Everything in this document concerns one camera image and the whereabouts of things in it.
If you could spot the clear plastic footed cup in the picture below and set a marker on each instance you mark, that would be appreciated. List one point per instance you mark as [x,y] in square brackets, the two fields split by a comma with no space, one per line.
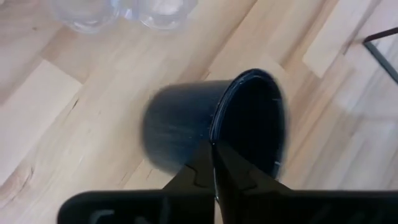
[161,15]
[87,18]

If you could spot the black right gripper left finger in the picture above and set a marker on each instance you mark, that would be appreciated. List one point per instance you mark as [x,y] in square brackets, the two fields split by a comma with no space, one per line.
[199,174]

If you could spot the dark blue speckled enamel mug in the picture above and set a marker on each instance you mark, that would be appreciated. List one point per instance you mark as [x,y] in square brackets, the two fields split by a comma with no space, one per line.
[180,124]

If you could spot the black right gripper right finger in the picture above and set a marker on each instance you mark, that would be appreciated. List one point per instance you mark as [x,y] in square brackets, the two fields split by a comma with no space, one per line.
[236,180]

